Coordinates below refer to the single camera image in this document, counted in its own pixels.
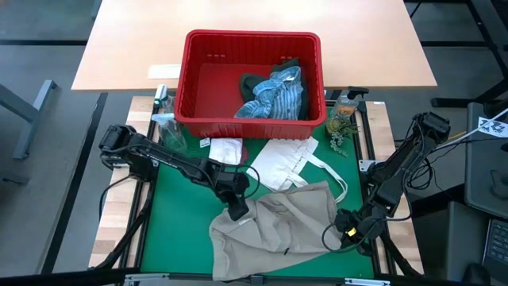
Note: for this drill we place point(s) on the dark keyboard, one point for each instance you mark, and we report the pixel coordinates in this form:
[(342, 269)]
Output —
[(498, 242)]

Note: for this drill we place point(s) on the white paper label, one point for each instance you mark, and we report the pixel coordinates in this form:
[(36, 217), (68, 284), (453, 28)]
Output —
[(164, 71)]

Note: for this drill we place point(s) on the red plastic laundry bin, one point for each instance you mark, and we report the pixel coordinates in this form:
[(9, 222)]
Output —
[(254, 129)]

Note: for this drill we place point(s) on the cream canvas tote bag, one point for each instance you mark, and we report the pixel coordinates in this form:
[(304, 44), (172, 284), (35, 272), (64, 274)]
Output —
[(282, 159)]

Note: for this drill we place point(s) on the light wooden desk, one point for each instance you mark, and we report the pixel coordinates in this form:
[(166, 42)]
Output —
[(357, 39)]

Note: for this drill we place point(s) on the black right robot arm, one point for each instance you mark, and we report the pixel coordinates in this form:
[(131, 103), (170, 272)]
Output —
[(401, 171)]

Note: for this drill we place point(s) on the white tag black marks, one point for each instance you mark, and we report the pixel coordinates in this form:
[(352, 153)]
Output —
[(492, 128)]

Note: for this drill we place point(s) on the clear bottle white green cap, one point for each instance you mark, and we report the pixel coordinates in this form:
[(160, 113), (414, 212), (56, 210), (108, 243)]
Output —
[(160, 95)]

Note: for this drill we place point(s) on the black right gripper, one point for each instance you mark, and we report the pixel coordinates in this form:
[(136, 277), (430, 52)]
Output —
[(369, 230)]

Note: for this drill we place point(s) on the beige khaki garment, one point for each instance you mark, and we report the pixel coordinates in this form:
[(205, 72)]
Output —
[(274, 234)]

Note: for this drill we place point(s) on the white garment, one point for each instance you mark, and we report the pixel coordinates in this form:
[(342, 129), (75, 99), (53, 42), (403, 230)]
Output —
[(226, 151)]

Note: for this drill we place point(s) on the blue striped garment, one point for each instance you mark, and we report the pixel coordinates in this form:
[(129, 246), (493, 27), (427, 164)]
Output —
[(278, 97)]

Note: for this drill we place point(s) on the green table mat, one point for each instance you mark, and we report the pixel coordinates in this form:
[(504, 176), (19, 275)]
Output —
[(178, 222)]

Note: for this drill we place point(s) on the black rounded object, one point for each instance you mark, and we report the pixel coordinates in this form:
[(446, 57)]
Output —
[(476, 275)]

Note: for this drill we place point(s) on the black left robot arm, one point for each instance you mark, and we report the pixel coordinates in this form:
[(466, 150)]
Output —
[(158, 157)]

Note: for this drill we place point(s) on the clear spray bottle white head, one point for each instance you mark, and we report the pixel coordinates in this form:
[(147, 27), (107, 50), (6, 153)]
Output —
[(172, 133)]

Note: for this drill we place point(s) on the small potted succulent plant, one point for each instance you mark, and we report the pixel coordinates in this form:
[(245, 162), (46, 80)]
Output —
[(339, 127)]

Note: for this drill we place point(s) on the black desk frame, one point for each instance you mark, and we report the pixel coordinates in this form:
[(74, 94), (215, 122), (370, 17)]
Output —
[(452, 102)]

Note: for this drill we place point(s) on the black aluminium table frame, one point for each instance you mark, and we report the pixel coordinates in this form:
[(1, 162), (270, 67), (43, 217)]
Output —
[(140, 246)]

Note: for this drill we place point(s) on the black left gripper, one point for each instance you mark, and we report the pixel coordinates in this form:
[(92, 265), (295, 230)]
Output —
[(232, 184)]

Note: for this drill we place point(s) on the dark green garment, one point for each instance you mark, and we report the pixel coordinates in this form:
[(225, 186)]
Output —
[(248, 85)]

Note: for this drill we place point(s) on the grey metal table leg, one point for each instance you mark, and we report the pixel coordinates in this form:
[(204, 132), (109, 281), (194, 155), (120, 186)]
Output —
[(28, 115)]

